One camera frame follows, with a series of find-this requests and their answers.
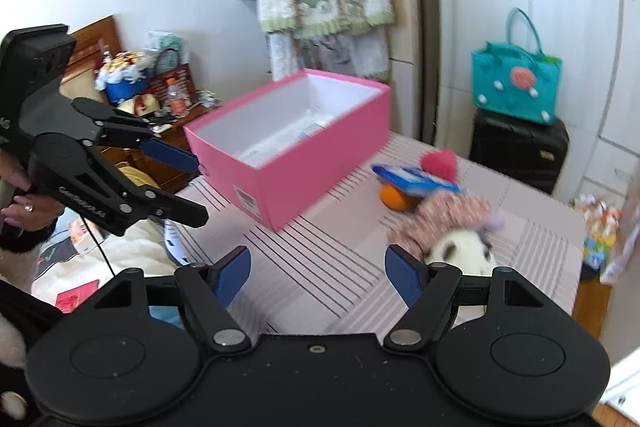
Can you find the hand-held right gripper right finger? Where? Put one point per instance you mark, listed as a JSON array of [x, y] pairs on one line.
[[404, 277]]

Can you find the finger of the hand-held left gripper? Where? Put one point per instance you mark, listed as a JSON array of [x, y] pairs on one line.
[[185, 213], [170, 157]]

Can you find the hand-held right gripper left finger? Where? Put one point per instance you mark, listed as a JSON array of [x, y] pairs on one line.
[[234, 274]]

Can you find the white plush animal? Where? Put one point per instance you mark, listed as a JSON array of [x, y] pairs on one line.
[[457, 249]]

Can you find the pink floral scrunchie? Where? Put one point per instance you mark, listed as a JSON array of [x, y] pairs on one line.
[[445, 214]]

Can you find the orange makeup sponge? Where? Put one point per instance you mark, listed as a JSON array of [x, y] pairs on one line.
[[395, 199]]

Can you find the pink cardboard box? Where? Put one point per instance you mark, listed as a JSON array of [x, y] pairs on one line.
[[300, 177]]

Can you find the pink makeup sponge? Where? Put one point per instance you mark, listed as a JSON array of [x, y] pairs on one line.
[[439, 164]]

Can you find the person's left forearm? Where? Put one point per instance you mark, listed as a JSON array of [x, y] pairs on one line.
[[20, 241]]

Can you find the person's left hand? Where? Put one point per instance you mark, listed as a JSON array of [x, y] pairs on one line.
[[22, 213]]

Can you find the wooden nightstand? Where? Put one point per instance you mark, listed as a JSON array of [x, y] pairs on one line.
[[172, 134]]

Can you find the orange cap plastic bottle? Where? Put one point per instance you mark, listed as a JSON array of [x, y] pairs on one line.
[[176, 99]]

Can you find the red white pouch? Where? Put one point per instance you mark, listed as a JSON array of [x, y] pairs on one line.
[[142, 104]]

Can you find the wooden headboard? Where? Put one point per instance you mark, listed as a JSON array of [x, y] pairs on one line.
[[92, 47]]

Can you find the white fluffy blanket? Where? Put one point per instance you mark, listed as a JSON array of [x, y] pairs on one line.
[[135, 252]]

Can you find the brown checked basket bag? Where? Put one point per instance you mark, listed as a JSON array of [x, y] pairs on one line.
[[167, 69]]

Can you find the blue bowl with wrappers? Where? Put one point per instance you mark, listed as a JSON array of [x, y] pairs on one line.
[[122, 79]]

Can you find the white plastic bag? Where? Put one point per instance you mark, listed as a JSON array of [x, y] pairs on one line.
[[167, 42]]

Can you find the white blue packet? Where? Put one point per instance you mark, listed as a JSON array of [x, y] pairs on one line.
[[300, 132]]

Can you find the red booklet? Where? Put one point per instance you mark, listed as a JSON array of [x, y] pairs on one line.
[[75, 297]]

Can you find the black suitcase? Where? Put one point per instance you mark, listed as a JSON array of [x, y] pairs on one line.
[[520, 152]]

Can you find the brown paper bag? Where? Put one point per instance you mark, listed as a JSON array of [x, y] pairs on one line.
[[340, 52]]

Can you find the pile of snack bottles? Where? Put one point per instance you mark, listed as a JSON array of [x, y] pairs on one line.
[[597, 227]]

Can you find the person's fluffy white clothing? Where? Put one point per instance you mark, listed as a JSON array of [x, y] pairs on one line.
[[10, 342]]

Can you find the teal felt tote bag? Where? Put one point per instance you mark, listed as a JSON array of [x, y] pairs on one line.
[[515, 82]]

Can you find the white wardrobe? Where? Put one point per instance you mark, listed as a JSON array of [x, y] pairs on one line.
[[575, 32]]

